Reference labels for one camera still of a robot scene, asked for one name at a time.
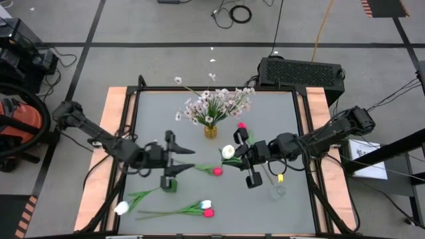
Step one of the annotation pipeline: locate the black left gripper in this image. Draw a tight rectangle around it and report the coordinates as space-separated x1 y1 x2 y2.
144 130 196 192

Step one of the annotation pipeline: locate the yellow hanging cable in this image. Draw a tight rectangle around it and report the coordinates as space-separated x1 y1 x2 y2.
311 0 335 62

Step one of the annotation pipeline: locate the red artificial tulip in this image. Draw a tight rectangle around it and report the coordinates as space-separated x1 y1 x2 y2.
135 208 215 221
236 121 256 145
172 159 224 177

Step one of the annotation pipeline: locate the black hazard striped mat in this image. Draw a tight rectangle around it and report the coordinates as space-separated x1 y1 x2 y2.
360 0 410 18
0 195 38 239

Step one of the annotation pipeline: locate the black metal stand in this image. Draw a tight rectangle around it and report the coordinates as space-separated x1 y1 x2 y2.
343 127 425 230

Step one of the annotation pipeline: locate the orange and black machine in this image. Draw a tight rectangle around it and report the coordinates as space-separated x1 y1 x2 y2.
0 82 52 172

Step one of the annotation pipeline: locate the green textured glass vase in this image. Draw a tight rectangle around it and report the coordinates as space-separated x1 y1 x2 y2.
161 179 179 193

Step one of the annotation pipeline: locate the white printed paper sheet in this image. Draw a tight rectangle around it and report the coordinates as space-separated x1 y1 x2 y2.
347 139 388 181

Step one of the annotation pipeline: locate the black metal table frame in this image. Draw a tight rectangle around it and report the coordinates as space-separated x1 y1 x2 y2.
79 75 361 239

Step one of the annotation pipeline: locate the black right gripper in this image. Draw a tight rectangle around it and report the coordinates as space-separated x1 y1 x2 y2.
233 127 272 189

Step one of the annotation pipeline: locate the black equipment stack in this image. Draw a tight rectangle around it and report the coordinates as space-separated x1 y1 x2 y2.
0 18 59 94

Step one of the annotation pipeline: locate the coiled black floor cable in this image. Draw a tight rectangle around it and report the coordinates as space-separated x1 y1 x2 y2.
229 5 252 24

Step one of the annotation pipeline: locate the thin black floor cable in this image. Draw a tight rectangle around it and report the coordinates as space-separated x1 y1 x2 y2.
211 0 234 30

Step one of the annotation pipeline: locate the clear ribbed glass vase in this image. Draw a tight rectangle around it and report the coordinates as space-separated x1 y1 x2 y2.
269 184 287 201

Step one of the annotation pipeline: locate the white artificial tulip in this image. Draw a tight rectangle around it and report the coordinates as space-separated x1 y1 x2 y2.
113 187 162 216
136 199 213 215
218 144 244 167

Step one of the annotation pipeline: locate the amber glass bottle vase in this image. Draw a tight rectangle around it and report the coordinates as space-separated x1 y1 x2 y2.
204 124 218 139

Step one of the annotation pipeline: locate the black hanging cable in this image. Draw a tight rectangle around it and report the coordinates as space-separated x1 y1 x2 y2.
268 0 285 56

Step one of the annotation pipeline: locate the black computer tower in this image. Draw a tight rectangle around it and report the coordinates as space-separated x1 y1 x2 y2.
258 56 346 107

